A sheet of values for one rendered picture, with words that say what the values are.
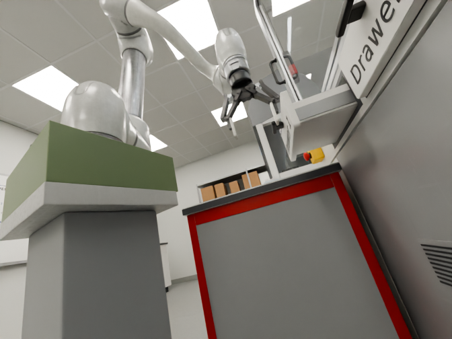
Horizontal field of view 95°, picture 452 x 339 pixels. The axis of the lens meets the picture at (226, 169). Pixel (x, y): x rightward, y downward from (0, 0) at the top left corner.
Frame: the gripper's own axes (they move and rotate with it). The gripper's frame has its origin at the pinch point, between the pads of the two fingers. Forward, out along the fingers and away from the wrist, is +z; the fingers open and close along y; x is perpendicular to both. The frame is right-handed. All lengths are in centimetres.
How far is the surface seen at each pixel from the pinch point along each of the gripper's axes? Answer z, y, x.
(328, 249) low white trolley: 40.5, 9.5, 14.3
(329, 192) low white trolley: 23.9, 16.4, 14.3
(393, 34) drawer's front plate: 9.0, 22.5, -30.3
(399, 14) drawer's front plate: 8.4, 22.5, -32.9
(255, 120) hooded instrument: -49, 3, 83
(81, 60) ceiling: -189, -155, 78
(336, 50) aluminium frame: -6.0, 24.4, -12.6
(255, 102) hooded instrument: -64, 7, 83
